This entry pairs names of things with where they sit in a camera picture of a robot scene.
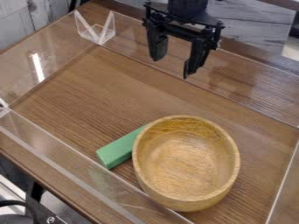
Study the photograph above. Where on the clear acrylic front wall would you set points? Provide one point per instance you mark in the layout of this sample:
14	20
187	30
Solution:
83	183

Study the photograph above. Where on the clear acrylic corner bracket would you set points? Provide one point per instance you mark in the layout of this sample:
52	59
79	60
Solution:
99	34

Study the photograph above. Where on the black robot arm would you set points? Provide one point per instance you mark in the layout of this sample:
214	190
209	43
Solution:
186	32

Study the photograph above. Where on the black table leg bracket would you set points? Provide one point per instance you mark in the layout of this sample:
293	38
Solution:
44	215

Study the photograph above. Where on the brown wooden bowl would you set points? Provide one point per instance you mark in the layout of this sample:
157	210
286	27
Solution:
186	161

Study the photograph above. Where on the green rectangular block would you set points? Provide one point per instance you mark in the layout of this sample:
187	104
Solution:
118	151

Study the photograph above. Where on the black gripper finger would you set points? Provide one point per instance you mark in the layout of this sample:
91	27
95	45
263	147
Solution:
158	42
201	49

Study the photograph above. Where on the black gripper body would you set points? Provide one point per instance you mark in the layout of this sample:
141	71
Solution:
186	12

